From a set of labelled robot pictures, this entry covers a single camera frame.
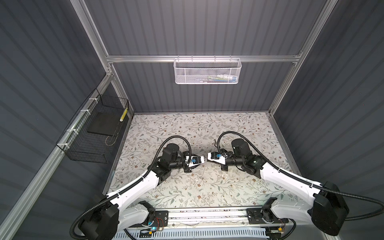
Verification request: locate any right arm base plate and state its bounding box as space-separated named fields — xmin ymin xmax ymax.
xmin=246 ymin=208 xmax=289 ymax=225

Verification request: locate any black pad in basket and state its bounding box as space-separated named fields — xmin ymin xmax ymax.
xmin=87 ymin=113 xmax=122 ymax=137

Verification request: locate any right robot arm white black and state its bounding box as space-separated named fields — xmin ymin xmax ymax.
xmin=210 ymin=139 xmax=350 ymax=236

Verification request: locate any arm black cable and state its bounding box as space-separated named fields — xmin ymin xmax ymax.
xmin=68 ymin=134 xmax=193 ymax=240
xmin=216 ymin=130 xmax=384 ymax=222

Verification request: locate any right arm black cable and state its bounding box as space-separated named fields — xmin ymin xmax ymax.
xmin=216 ymin=130 xmax=384 ymax=222

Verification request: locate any yellow marker in basket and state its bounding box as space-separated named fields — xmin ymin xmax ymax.
xmin=119 ymin=108 xmax=129 ymax=122

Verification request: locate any black wire basket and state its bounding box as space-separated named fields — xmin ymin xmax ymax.
xmin=57 ymin=90 xmax=130 ymax=164

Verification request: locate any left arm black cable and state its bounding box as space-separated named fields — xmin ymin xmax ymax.
xmin=68 ymin=134 xmax=193 ymax=240

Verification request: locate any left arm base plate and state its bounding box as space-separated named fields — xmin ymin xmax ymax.
xmin=142 ymin=210 xmax=169 ymax=227

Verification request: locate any floral table mat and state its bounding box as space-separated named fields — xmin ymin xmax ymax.
xmin=109 ymin=113 xmax=298 ymax=209

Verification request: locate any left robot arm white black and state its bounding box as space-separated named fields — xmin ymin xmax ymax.
xmin=70 ymin=144 xmax=205 ymax=240

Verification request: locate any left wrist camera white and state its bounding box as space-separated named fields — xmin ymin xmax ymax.
xmin=187 ymin=156 xmax=205 ymax=168

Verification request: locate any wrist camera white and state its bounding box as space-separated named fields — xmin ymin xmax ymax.
xmin=207 ymin=152 xmax=226 ymax=165
xmin=187 ymin=156 xmax=205 ymax=168

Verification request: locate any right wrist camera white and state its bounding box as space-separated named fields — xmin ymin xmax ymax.
xmin=207 ymin=152 xmax=226 ymax=165

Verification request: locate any white slotted cable duct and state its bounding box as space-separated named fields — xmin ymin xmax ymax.
xmin=128 ymin=227 xmax=270 ymax=240

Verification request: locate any white wire mesh basket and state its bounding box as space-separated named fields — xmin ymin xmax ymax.
xmin=173 ymin=57 xmax=242 ymax=85

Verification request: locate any aluminium mounting rail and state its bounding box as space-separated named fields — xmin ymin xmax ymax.
xmin=86 ymin=205 xmax=328 ymax=231

